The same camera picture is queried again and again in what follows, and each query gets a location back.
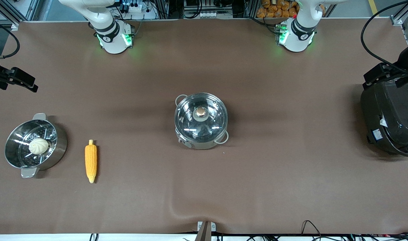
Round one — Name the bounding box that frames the yellow corn cob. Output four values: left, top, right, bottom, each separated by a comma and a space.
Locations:
85, 140, 97, 184

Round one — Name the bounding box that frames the bag of orange buns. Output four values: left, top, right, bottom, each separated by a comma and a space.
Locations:
257, 0, 299, 19

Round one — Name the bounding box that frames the white steamed bun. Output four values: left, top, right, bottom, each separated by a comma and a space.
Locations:
29, 138, 50, 155

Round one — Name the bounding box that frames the white power strip with plugs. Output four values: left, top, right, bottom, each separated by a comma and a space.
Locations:
119, 0, 158, 20

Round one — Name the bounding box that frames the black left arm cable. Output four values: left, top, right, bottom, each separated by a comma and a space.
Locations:
361, 0, 408, 67

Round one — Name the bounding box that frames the steel steamer basket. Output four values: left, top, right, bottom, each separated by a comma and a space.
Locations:
4, 113, 68, 178

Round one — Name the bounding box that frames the brown table mat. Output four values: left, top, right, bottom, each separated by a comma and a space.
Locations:
0, 17, 408, 235

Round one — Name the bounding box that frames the grey metal table clamp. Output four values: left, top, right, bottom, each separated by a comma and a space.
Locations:
195, 221, 216, 241

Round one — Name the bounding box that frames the grey electric cooking pot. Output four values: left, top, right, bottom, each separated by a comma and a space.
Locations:
175, 93, 230, 150

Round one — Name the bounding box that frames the black rice cooker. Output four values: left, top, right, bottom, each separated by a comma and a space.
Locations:
360, 75, 408, 159

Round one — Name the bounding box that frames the black looped cable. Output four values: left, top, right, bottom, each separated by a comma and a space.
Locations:
300, 220, 322, 239

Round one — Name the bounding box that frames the glass pot lid with knob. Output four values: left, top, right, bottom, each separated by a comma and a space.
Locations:
175, 93, 228, 140

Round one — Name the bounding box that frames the aluminium frame profile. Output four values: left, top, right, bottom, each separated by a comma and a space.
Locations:
390, 0, 408, 46
0, 0, 40, 31

